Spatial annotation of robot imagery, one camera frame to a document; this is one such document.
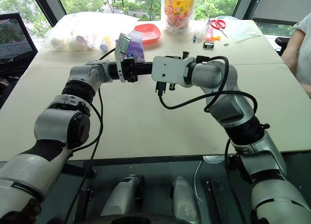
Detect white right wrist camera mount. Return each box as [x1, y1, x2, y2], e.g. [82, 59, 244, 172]
[151, 55, 195, 85]

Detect black mesh office chair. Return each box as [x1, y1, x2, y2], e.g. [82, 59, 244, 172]
[0, 12, 39, 88]

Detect red handled scissors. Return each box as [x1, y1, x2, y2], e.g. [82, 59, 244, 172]
[209, 19, 229, 39]

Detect purple pouch package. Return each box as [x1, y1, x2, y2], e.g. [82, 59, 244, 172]
[126, 31, 146, 64]

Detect person in white shirt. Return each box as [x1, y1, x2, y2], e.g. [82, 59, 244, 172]
[281, 14, 311, 99]

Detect silver rounded robot leg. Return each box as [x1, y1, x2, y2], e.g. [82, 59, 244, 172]
[171, 176, 202, 224]
[100, 174, 145, 218]

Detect black metal bar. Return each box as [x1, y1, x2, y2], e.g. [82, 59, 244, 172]
[205, 179, 230, 224]

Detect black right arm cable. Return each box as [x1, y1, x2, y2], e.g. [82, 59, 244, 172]
[158, 55, 258, 113]

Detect candy jar in plastic bag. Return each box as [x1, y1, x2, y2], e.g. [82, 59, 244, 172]
[159, 0, 204, 34]

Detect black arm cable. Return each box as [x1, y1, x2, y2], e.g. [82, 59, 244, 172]
[158, 55, 258, 113]
[63, 48, 117, 224]

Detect dark rounded robot torso edge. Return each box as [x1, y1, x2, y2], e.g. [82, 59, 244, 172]
[91, 213, 194, 224]

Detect clear flat plastic bag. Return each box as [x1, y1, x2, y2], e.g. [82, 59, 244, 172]
[213, 16, 262, 44]

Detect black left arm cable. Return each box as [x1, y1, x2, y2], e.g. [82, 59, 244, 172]
[63, 48, 117, 224]

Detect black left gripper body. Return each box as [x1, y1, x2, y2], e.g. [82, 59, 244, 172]
[122, 58, 140, 83]

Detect black chair armrest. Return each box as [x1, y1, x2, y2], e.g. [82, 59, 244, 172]
[275, 36, 291, 57]

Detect red plastic plate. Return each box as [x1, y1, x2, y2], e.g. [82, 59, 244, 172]
[134, 23, 162, 45]

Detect small blue capped bottle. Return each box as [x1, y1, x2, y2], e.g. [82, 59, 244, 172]
[100, 36, 112, 52]

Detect clear plastic bag with items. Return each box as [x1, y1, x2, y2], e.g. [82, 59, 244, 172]
[41, 11, 137, 52]

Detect black lower body cable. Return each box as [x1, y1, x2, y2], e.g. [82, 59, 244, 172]
[224, 138, 247, 224]

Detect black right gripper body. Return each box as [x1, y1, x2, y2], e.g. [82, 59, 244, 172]
[155, 81, 176, 96]

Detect thin white cord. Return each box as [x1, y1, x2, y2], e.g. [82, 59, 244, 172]
[193, 160, 204, 206]

